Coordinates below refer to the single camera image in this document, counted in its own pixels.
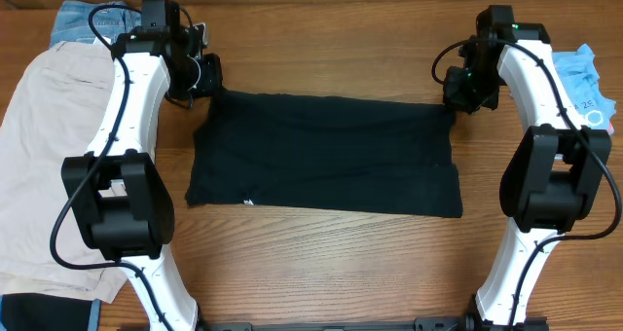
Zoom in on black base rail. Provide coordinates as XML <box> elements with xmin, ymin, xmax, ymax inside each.
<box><xmin>197</xmin><ymin>313</ymin><xmax>550</xmax><ymax>331</ymax></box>

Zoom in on black t-shirt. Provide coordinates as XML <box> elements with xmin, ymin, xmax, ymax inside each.
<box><xmin>185</xmin><ymin>91</ymin><xmax>463</xmax><ymax>218</ymax></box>

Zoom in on black garment with blue trim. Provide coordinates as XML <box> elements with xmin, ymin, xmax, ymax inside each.
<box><xmin>1</xmin><ymin>293</ymin><xmax>101</xmax><ymax>331</ymax></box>

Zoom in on beige shorts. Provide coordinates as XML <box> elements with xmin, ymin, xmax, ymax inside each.
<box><xmin>0</xmin><ymin>41</ymin><xmax>160</xmax><ymax>305</ymax></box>

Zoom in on blue denim jeans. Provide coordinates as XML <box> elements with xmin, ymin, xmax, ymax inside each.
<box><xmin>50</xmin><ymin>0</ymin><xmax>141</xmax><ymax>47</ymax></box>

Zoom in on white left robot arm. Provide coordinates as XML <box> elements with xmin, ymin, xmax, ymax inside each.
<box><xmin>58</xmin><ymin>24</ymin><xmax>219</xmax><ymax>330</ymax></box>

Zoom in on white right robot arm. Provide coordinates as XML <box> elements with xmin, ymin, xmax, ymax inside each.
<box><xmin>441</xmin><ymin>20</ymin><xmax>622</xmax><ymax>330</ymax></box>

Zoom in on light blue printed t-shirt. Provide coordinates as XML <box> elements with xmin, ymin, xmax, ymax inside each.
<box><xmin>553</xmin><ymin>44</ymin><xmax>616</xmax><ymax>134</ymax></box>

